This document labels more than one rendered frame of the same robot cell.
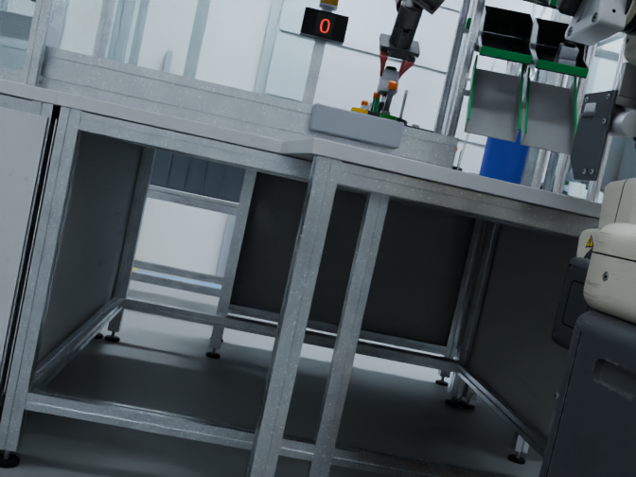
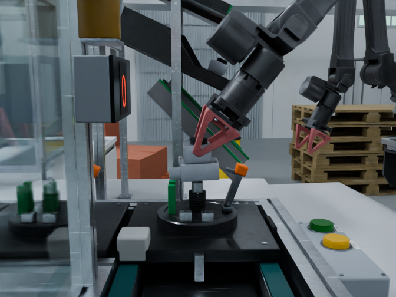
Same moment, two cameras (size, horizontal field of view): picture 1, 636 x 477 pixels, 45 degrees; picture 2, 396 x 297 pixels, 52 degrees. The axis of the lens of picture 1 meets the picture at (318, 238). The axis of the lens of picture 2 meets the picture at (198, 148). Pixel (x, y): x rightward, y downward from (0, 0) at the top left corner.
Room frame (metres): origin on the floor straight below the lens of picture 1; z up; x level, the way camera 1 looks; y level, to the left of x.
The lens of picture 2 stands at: (1.99, 0.58, 1.22)
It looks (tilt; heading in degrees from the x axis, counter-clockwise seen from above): 10 degrees down; 274
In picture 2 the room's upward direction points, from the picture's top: straight up
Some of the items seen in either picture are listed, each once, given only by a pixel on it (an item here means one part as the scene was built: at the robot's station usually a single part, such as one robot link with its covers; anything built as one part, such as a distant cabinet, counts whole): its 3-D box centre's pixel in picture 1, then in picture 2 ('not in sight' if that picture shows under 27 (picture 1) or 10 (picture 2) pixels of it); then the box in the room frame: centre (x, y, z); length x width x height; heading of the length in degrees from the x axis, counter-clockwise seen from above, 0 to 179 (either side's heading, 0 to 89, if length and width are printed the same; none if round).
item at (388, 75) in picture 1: (388, 80); (192, 158); (2.04, -0.09, 1.08); 0.08 x 0.04 x 0.07; 6
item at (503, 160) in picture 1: (503, 166); not in sight; (2.89, -0.61, 1.00); 0.16 x 0.16 x 0.27
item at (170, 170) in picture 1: (190, 168); not in sight; (4.02, 0.72, 0.73); 0.62 x 0.42 x 0.23; 96
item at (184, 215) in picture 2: not in sight; (185, 215); (2.05, -0.04, 1.00); 0.02 x 0.01 x 0.02; 6
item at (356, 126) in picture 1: (356, 126); (335, 262); (1.81, -0.03, 0.93); 0.21 x 0.07 x 0.06; 96
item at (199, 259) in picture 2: not in sight; (199, 267); (2.02, 0.03, 0.95); 0.01 x 0.01 x 0.04; 6
